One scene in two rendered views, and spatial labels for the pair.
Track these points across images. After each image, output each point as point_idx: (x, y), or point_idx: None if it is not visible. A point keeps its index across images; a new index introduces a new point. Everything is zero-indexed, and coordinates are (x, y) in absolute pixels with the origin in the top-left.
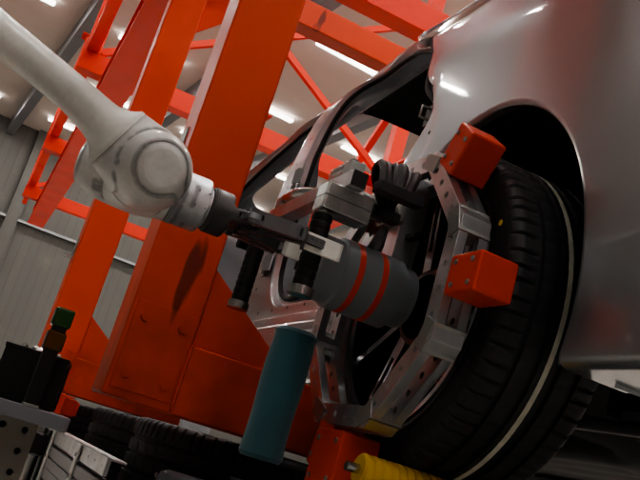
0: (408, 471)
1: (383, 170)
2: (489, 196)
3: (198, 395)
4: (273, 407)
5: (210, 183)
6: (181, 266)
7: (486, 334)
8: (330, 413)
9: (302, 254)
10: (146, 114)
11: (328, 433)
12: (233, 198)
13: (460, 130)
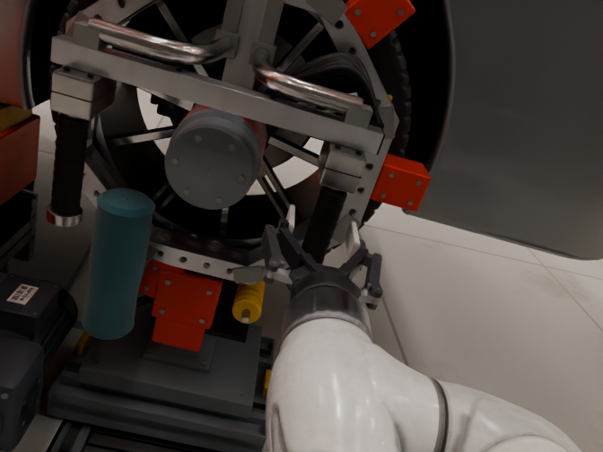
0: (261, 283)
1: (375, 102)
2: (367, 51)
3: None
4: (135, 291)
5: (364, 307)
6: None
7: (369, 205)
8: (170, 257)
9: (320, 247)
10: (560, 445)
11: (187, 282)
12: (356, 290)
13: None
